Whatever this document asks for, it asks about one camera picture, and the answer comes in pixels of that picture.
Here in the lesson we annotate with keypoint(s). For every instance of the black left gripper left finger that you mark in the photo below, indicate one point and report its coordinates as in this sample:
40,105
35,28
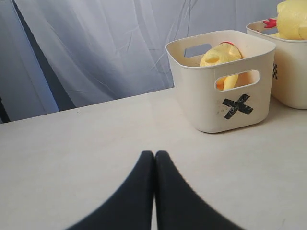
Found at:
131,206

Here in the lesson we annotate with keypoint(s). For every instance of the cream bin marked O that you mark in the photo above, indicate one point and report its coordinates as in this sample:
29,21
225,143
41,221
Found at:
289,77

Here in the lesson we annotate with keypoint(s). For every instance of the cream bin marked X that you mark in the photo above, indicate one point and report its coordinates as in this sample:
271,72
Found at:
226,96

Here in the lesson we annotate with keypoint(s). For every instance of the blue-grey backdrop curtain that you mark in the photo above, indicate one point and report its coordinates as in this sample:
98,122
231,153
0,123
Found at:
56,55

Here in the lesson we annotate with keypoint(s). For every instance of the yellow rubber chicken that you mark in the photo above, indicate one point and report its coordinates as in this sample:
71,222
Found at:
291,20

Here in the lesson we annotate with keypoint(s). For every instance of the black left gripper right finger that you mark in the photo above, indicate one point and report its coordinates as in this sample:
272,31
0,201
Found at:
178,206

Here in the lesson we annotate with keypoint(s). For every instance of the headless yellow chicken body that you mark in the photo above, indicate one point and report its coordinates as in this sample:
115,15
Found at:
223,53

